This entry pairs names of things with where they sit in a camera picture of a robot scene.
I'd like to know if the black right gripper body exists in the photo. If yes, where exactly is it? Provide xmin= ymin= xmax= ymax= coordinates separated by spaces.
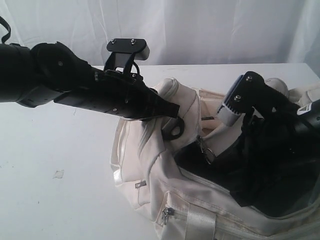
xmin=239 ymin=84 xmax=298 ymax=180

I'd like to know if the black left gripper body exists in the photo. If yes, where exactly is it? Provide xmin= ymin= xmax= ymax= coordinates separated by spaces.
xmin=93 ymin=70 xmax=157 ymax=120

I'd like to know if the cream fabric duffel bag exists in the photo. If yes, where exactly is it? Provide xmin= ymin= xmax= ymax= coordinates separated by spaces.
xmin=110 ymin=77 xmax=320 ymax=240

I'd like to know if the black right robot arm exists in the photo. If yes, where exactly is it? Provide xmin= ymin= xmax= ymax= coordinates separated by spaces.
xmin=230 ymin=99 xmax=320 ymax=208

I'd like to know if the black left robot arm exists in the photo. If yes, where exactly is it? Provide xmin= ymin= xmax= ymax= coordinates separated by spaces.
xmin=0 ymin=38 xmax=179 ymax=120

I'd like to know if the white backdrop curtain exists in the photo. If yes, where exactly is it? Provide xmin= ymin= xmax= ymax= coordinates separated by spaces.
xmin=0 ymin=0 xmax=320 ymax=68

